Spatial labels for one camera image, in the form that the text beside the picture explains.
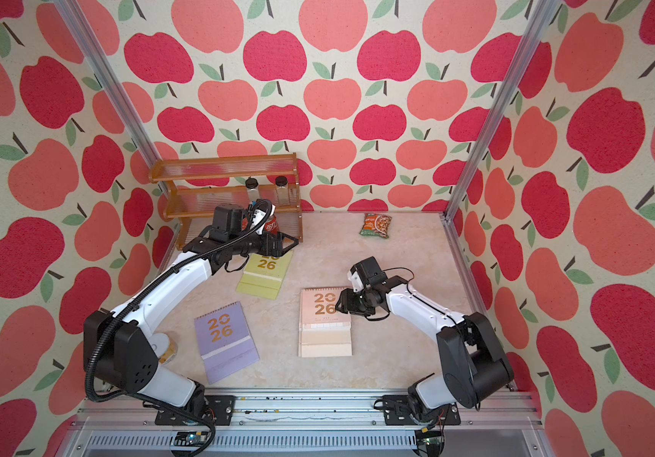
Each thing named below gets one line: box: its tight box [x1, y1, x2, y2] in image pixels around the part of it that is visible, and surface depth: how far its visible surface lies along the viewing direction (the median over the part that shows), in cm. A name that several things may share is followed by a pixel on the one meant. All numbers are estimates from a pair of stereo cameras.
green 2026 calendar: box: [236, 249, 295, 300], surface depth 103 cm
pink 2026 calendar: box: [297, 287, 353, 358], surface depth 86 cm
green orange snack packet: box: [358, 213, 394, 239], surface depth 117 cm
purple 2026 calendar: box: [194, 300, 260, 385], surface depth 87 cm
